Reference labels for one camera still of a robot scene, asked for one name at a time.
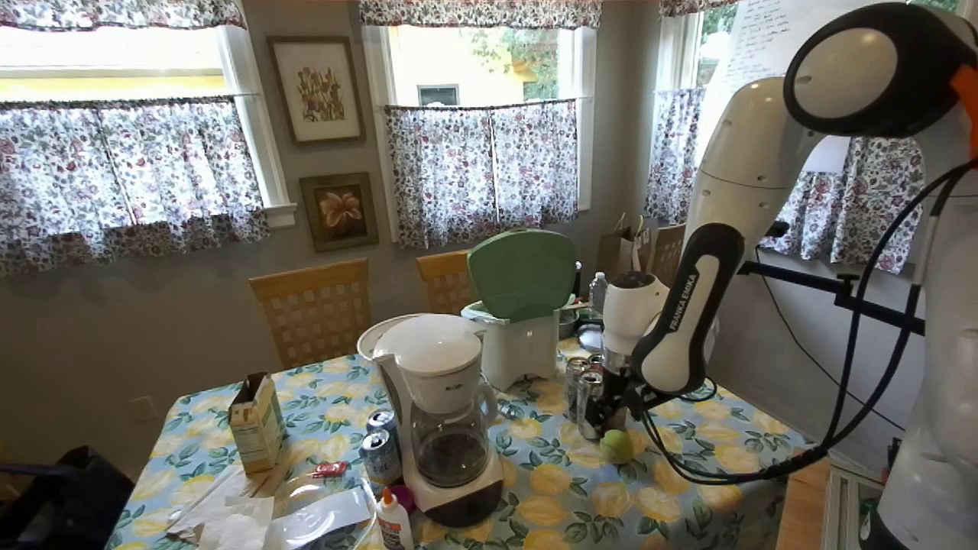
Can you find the white drip coffee maker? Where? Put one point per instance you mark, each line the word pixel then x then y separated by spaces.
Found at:
pixel 443 406

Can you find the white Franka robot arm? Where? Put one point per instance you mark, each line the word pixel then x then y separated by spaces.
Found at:
pixel 744 163

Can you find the light wooden robot table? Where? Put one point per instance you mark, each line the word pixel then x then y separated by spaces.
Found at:
pixel 803 504

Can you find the lattice back wooden chair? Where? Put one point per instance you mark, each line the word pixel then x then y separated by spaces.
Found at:
pixel 443 280
pixel 309 305

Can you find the black bag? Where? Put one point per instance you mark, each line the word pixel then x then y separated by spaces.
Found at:
pixel 62 499

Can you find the red pen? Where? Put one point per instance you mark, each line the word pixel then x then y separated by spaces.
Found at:
pixel 324 470

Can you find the framed flower picture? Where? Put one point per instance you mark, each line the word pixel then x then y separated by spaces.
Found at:
pixel 337 212

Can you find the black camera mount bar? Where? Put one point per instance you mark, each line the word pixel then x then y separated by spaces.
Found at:
pixel 844 293

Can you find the white glue bottle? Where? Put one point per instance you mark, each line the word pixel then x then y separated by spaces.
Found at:
pixel 393 519

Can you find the clear plastic bag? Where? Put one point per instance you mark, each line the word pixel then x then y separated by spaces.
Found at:
pixel 307 509

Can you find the floral valance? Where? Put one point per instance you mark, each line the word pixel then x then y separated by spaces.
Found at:
pixel 477 11
pixel 123 14

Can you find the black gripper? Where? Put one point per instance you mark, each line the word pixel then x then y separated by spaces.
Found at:
pixel 616 390

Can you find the floral cafe curtain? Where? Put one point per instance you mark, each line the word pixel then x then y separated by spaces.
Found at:
pixel 865 209
pixel 125 178
pixel 673 153
pixel 477 169

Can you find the lemon print tablecloth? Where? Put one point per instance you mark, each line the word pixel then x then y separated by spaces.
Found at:
pixel 569 499

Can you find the white handwritten paper sheet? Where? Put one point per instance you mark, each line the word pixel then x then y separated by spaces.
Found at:
pixel 758 51

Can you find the framed botanical print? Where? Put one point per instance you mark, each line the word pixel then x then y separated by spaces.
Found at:
pixel 316 90

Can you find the blue soda can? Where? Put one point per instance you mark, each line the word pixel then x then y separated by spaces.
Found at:
pixel 379 455
pixel 382 419

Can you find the white trash bin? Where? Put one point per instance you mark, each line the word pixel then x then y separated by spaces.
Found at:
pixel 518 349

